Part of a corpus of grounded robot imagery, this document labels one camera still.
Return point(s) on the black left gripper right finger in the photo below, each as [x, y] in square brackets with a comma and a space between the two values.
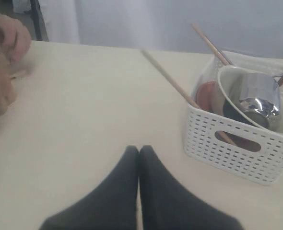
[167, 205]

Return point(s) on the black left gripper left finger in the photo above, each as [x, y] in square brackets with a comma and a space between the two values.
[110, 206]

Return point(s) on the wooden chopstick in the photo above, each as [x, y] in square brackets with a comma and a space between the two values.
[218, 53]
[169, 78]

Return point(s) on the person's hand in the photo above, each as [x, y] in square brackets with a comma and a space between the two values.
[15, 39]

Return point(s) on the white woven plastic basket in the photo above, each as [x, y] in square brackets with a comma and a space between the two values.
[245, 150]

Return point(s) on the brown red plate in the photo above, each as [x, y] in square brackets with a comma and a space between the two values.
[204, 96]

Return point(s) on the cream ceramic bowl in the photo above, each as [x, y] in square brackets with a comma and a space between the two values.
[223, 102]

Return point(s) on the shiny steel cup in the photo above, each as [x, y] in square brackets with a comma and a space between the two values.
[257, 95]

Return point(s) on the black metal frame post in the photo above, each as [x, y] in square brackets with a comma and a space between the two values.
[38, 21]

